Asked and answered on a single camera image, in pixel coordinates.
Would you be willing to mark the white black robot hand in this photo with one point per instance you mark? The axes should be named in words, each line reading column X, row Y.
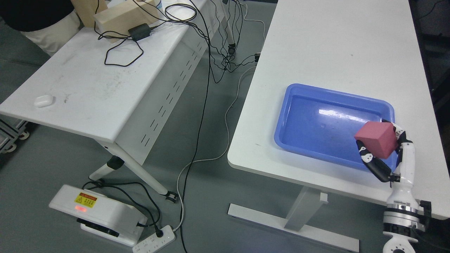
column 398, row 169

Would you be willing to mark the pink cube block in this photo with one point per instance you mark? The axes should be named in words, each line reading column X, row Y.
column 378, row 137

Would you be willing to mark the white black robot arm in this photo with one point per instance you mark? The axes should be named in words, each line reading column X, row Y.
column 401, row 225

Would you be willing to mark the blue plastic tray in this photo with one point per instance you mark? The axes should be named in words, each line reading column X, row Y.
column 321, row 123

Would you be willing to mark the white desk with leg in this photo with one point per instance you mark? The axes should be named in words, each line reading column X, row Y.
column 326, row 68

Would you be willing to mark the white power strip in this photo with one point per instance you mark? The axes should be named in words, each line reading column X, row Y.
column 153, row 243

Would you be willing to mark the white folding table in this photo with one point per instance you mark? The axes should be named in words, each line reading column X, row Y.
column 123, row 108

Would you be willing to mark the white power supply box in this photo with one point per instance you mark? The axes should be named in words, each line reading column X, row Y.
column 100, row 215

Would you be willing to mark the black power adapter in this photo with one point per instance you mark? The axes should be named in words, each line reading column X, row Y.
column 140, row 32

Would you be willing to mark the wooden box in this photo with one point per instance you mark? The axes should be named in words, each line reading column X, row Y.
column 117, row 20

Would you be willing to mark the white earbuds case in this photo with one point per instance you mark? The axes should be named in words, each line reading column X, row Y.
column 43, row 101

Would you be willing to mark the grey wheeled cart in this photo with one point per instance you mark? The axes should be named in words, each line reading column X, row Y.
column 11, row 129

